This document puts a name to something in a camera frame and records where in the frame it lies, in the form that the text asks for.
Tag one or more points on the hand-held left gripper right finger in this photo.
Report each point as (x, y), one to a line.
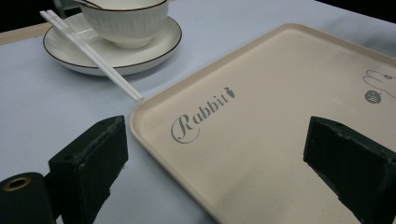
(358, 168)

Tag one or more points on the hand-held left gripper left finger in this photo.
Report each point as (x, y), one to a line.
(88, 168)

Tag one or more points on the beige plastic tray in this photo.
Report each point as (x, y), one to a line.
(264, 130)

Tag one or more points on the white chopstick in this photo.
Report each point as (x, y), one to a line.
(81, 49)
(93, 52)

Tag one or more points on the white plate with dark rim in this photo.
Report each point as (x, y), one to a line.
(77, 46)

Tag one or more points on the white ribbed bowl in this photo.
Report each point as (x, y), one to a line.
(127, 21)

